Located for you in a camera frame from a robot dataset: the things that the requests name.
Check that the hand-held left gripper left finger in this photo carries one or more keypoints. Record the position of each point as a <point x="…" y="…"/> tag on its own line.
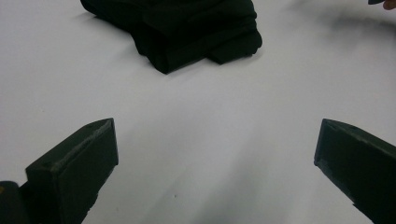
<point x="77" y="168"/>

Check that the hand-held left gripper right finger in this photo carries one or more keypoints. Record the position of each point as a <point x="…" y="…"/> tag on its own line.
<point x="361" y="165"/>

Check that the black cloth garment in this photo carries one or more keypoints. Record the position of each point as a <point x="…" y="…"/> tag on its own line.
<point x="186" y="28"/>

